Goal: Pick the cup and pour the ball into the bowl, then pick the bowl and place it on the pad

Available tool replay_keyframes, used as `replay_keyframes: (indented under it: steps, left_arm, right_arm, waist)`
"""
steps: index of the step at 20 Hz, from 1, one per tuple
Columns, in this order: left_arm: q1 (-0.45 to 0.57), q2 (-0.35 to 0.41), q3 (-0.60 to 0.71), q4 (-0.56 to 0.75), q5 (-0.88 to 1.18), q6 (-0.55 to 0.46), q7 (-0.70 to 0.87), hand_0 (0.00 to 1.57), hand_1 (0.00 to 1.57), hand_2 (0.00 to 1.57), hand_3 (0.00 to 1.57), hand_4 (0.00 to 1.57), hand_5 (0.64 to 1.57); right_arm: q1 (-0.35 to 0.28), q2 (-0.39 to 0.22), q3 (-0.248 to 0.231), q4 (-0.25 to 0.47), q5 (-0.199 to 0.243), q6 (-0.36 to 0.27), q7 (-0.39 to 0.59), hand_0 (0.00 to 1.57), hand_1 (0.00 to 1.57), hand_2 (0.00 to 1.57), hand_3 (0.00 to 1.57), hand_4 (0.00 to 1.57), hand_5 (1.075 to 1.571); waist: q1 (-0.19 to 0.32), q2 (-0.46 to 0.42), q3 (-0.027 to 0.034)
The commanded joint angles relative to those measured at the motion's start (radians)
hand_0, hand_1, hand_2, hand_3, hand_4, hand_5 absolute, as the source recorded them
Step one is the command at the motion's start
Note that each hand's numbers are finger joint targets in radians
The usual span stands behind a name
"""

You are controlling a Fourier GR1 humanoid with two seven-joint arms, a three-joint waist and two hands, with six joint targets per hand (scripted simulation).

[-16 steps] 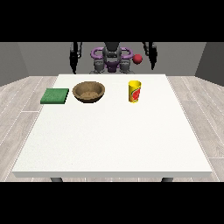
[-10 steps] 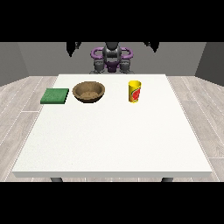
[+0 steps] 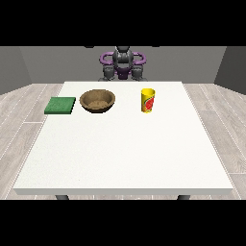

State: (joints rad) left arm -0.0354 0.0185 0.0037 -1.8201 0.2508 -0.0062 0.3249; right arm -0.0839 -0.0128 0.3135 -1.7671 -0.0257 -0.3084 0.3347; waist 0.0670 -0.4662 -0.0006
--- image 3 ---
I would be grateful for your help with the yellow cup with melon print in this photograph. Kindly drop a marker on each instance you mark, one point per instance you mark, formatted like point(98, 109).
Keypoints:
point(147, 101)

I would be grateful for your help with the brown wooden bowl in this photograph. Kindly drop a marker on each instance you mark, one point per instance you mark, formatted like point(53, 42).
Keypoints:
point(97, 101)

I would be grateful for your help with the green square pad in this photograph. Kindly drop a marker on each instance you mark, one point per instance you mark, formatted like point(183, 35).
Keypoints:
point(60, 105)

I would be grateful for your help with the grey robot trunk purple rings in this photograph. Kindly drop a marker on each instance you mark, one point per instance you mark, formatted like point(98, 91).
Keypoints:
point(122, 65)

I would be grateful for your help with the dark table leg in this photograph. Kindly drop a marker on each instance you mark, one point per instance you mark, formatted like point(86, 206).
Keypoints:
point(184, 197)
point(62, 197)

